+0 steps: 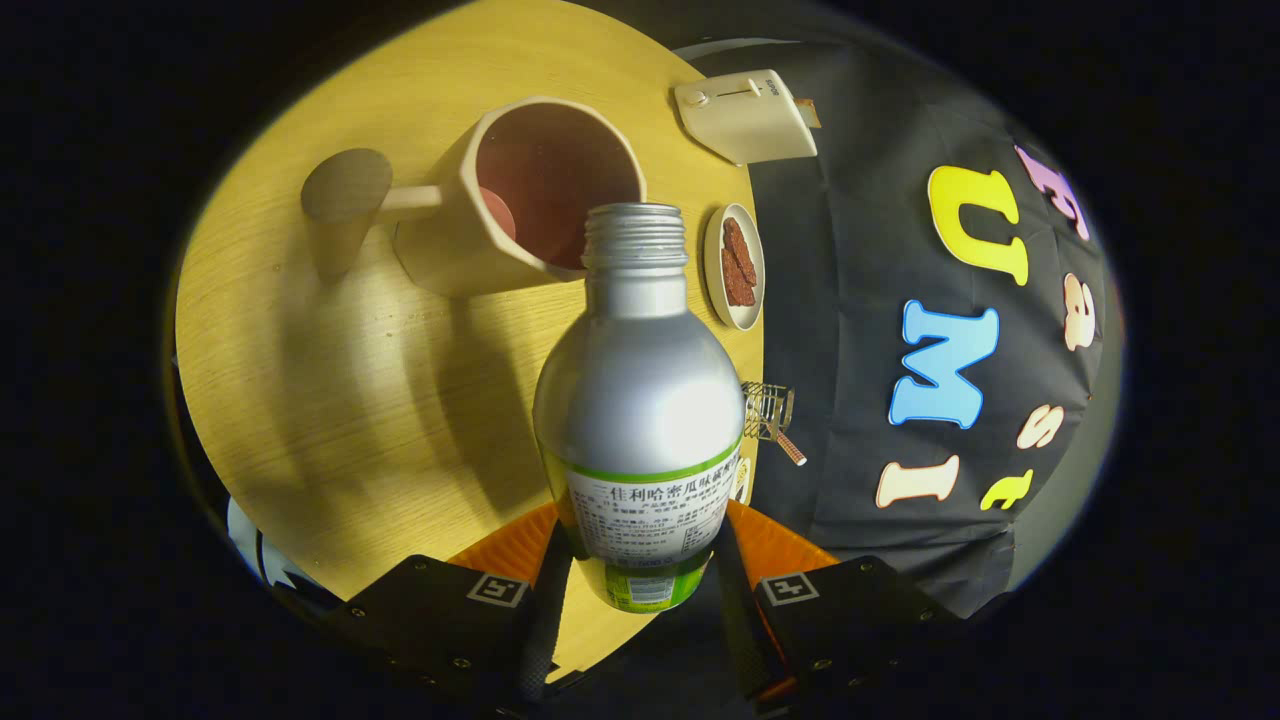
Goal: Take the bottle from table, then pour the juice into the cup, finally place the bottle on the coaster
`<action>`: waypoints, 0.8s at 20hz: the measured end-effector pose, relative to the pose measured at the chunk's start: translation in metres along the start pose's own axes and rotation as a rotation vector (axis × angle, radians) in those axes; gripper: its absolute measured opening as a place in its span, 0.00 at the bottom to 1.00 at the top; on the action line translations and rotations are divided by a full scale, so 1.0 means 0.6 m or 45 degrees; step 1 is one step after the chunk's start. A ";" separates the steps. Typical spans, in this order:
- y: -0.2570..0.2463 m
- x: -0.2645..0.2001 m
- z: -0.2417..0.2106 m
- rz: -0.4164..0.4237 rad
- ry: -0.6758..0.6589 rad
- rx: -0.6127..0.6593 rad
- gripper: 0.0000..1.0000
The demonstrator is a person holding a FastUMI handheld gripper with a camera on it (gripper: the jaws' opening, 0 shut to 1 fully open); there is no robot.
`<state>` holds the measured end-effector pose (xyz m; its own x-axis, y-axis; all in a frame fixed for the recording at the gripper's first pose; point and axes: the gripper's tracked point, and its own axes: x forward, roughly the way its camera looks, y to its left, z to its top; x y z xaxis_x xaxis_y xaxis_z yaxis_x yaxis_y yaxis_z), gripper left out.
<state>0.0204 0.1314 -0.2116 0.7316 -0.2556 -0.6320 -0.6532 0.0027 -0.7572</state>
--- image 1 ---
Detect silver juice bottle green label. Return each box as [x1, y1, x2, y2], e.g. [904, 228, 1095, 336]
[532, 203, 747, 614]

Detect wire mesh holder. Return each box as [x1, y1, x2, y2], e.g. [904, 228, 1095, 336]
[741, 381, 797, 443]

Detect beige cup with handle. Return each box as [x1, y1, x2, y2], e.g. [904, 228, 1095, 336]
[300, 96, 649, 299]

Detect red meat strips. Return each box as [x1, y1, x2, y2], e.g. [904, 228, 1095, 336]
[721, 217, 758, 308]

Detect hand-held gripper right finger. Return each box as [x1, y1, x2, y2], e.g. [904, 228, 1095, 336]
[712, 498, 966, 706]

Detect white toaster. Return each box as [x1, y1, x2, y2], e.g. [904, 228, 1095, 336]
[673, 68, 821, 167]

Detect wooden table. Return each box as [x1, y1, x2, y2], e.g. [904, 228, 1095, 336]
[175, 0, 766, 686]

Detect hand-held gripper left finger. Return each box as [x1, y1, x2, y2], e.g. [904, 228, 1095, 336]
[330, 500, 576, 706]

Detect black backdrop cloth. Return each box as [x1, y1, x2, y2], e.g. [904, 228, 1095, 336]
[690, 40, 1111, 621]

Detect white oval plate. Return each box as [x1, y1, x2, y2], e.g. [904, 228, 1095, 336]
[703, 203, 767, 332]

